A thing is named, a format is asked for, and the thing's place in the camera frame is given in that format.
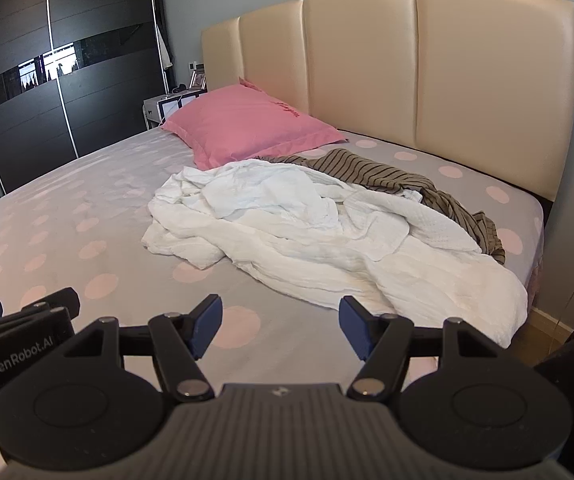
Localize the white nightstand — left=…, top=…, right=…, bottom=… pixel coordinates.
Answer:
left=143, top=89, right=209, bottom=132

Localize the black sliding wardrobe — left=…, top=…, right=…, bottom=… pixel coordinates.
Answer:
left=0, top=0, right=168, bottom=196

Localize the beige padded headboard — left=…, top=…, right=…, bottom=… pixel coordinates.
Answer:
left=201, top=0, right=574, bottom=201

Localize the bed with polka dot sheet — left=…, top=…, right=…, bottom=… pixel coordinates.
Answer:
left=0, top=127, right=548, bottom=463

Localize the brown striped garment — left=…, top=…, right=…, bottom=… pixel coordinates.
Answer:
left=262, top=148, right=506, bottom=266

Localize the large white textured garment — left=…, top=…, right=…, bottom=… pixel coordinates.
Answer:
left=142, top=172, right=528, bottom=350

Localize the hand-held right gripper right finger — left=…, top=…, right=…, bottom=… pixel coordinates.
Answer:
left=339, top=295, right=500, bottom=403

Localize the pink pillow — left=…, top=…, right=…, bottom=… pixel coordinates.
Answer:
left=161, top=77, right=349, bottom=170

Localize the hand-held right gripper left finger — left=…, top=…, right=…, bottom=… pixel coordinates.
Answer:
left=64, top=294, right=224, bottom=403

